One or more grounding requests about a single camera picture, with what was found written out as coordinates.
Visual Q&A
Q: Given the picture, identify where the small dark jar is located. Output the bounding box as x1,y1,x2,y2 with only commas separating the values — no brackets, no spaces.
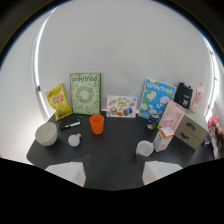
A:
145,114,160,132

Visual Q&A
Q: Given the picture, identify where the white pink bottle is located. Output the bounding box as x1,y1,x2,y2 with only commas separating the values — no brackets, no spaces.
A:
190,82,205,113

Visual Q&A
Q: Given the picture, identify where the white orange carton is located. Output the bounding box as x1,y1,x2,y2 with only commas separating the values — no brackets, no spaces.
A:
152,126,175,153

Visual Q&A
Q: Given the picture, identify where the white ceramic bowl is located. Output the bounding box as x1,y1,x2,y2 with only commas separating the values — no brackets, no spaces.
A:
34,121,59,147

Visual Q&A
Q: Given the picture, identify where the pink floral box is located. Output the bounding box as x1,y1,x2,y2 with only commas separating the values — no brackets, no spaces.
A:
157,100,187,134

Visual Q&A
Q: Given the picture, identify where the black pen holder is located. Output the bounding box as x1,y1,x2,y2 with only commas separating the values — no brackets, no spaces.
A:
173,81,194,110

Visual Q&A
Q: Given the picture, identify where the orange plastic cup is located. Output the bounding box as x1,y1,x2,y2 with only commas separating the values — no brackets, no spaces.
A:
89,114,105,136

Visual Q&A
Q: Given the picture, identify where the red white checkered cloth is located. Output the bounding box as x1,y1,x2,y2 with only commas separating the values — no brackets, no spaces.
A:
207,115,224,160

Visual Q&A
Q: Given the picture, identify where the green onlytree book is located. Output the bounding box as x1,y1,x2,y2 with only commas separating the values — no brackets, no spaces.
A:
69,72,102,116

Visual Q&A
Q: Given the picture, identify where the white food picture card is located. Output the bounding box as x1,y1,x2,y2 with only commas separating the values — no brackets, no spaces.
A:
106,94,138,119

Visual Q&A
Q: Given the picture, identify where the white mug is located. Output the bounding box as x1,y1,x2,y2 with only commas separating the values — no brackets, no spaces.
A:
135,140,155,158

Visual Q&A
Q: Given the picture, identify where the blue onlytree book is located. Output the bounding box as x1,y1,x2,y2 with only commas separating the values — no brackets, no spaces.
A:
138,78,177,121

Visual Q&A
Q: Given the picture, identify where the white light bulb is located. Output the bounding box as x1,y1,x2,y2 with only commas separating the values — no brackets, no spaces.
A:
67,133,83,148

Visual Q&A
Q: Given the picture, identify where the yellow chips bag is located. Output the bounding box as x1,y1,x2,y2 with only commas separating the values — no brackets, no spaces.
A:
44,82,74,122

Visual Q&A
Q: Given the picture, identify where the black notebook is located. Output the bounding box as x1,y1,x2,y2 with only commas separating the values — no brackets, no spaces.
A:
57,114,82,131

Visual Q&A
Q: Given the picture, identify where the beige drawer box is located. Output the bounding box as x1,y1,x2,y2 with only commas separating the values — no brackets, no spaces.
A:
174,114,209,151

